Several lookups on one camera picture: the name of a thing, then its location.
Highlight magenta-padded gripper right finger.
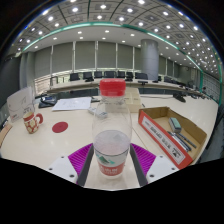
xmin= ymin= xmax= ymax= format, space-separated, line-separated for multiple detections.
xmin=129 ymin=143 xmax=179 ymax=187

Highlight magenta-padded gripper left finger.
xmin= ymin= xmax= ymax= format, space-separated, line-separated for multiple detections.
xmin=46 ymin=143 xmax=95 ymax=186

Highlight clear red-capped water bottle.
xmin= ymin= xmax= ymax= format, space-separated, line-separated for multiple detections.
xmin=91 ymin=78 xmax=133 ymax=179

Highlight red-sided open cardboard box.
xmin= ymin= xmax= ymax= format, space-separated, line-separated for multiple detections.
xmin=138 ymin=106 xmax=208 ymax=170

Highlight flat round red coaster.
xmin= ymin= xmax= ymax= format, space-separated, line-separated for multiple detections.
xmin=51 ymin=121 xmax=69 ymax=134

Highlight grey whiteboard eraser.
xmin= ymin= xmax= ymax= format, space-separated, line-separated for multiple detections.
xmin=168 ymin=117 xmax=183 ymax=134

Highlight white remote control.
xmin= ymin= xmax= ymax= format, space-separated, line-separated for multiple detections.
xmin=87 ymin=106 xmax=108 ymax=119

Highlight white printed paper sheets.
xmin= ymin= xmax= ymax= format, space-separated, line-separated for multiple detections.
xmin=51 ymin=96 xmax=93 ymax=112

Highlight red patterned ceramic mug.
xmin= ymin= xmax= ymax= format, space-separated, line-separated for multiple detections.
xmin=22 ymin=111 xmax=44 ymax=135

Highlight black conference desk phone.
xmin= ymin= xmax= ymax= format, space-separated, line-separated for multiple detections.
xmin=38 ymin=94 xmax=58 ymax=109

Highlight black desktop microphone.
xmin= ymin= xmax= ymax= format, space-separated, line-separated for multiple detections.
xmin=173 ymin=92 xmax=187 ymax=103

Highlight long curved conference desk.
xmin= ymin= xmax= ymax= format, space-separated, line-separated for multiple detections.
xmin=46 ymin=78 xmax=204 ymax=99

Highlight white cardboard paper box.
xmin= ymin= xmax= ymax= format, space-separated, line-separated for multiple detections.
xmin=6 ymin=86 xmax=36 ymax=123

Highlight row of black office chairs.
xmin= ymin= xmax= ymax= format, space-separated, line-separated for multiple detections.
xmin=68 ymin=70 xmax=149 ymax=83

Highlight recessed ceiling lights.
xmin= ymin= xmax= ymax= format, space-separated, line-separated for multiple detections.
xmin=13 ymin=0 xmax=224 ymax=81

